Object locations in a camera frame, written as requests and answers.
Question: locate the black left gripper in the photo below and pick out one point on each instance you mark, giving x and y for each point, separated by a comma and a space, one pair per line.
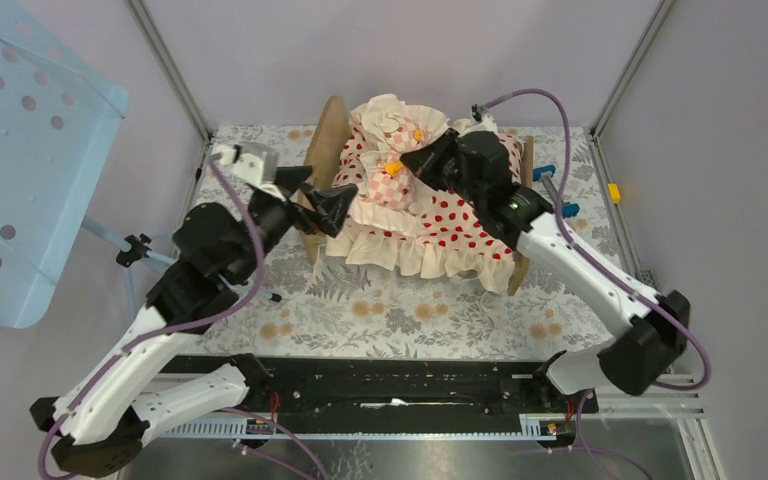
331, 205

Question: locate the grey cable duct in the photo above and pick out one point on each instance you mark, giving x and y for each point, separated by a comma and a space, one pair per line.
241, 428

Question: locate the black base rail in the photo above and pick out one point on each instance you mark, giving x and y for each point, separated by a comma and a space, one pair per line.
332, 395

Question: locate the floral table mat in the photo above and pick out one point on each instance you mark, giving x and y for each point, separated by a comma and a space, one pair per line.
334, 309

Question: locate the red strawberry print duvet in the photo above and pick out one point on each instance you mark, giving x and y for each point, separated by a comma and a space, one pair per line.
451, 243

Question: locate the wooden pet bed frame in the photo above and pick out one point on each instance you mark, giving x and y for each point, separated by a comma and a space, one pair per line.
328, 139

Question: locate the blue dumbbell toy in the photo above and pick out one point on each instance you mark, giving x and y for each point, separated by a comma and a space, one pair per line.
545, 176

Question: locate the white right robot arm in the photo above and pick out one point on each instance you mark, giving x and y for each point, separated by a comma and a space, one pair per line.
648, 328

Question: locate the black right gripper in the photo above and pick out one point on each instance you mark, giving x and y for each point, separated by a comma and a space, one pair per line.
425, 162

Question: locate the blue perforated music stand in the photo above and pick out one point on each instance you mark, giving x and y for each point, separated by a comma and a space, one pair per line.
61, 120

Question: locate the yellow clip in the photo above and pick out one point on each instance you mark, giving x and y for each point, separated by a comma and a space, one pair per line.
614, 193

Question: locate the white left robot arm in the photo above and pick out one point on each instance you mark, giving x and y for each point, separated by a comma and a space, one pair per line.
107, 419

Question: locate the checkered ruffled pillow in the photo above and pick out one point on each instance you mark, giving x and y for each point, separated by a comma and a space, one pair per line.
387, 189

